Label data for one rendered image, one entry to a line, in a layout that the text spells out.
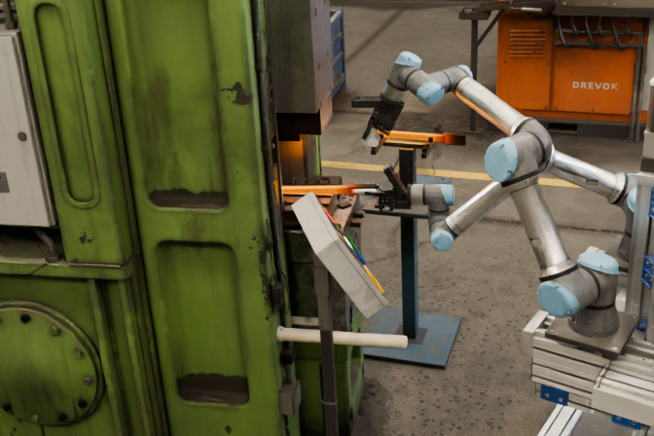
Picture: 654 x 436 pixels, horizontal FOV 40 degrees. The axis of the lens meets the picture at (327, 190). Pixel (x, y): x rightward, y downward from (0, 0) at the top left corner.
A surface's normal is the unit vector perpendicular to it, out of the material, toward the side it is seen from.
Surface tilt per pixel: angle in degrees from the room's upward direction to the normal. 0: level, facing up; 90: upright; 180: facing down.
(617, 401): 90
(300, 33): 90
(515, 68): 90
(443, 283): 0
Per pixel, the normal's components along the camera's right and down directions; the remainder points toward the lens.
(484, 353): -0.05, -0.91
